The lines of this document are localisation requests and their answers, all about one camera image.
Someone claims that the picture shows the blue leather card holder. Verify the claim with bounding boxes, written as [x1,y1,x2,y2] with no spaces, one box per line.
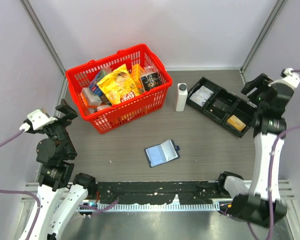
[144,139,181,168]

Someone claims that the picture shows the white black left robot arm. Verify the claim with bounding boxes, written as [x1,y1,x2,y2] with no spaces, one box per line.
[20,99,97,240]

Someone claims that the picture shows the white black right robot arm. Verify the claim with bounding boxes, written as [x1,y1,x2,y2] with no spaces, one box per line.
[215,68,300,228]

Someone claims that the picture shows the gold card in tray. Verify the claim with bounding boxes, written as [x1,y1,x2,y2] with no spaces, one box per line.
[226,115,247,132]

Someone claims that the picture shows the black cards in tray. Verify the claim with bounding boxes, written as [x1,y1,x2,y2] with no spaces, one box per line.
[210,99,231,113]

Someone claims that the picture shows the white cards in tray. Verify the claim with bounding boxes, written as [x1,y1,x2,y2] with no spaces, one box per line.
[189,86,214,107]

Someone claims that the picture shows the white sponge pack upper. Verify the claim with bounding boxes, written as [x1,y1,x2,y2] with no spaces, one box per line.
[80,87,103,108]

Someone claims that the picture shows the white sponge pack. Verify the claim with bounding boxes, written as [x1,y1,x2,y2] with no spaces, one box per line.
[80,87,103,108]
[88,104,112,114]

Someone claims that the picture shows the white sponge pack lower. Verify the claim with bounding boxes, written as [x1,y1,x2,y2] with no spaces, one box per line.
[88,104,112,114]

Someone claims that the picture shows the black compartment tray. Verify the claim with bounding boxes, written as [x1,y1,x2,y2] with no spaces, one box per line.
[186,77,257,138]

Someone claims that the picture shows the blue Vileda sponge pack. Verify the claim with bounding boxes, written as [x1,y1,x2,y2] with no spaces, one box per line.
[89,69,107,97]

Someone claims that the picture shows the red plastic shopping basket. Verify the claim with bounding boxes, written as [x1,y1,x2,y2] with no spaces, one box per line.
[65,43,173,134]

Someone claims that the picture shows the yellow Lays chips bag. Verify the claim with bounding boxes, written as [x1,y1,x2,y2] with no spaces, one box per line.
[97,64,141,105]

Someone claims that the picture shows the white bottle grey cap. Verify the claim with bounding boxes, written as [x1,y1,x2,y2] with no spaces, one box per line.
[175,83,188,112]

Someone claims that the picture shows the orange snack box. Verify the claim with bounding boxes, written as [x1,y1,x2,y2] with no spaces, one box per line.
[130,63,144,92]

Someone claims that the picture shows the black wrapped roll package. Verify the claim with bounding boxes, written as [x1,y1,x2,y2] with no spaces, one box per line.
[140,66,162,92]

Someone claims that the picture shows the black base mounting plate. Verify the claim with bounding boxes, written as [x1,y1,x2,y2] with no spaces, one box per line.
[87,181,230,205]

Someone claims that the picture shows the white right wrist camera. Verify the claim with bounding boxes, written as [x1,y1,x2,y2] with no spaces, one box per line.
[268,68,300,90]

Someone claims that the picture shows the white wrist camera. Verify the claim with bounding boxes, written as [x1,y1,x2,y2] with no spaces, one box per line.
[19,108,58,132]
[268,68,300,90]

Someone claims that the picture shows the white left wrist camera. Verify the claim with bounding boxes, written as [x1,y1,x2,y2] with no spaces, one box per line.
[19,108,58,132]

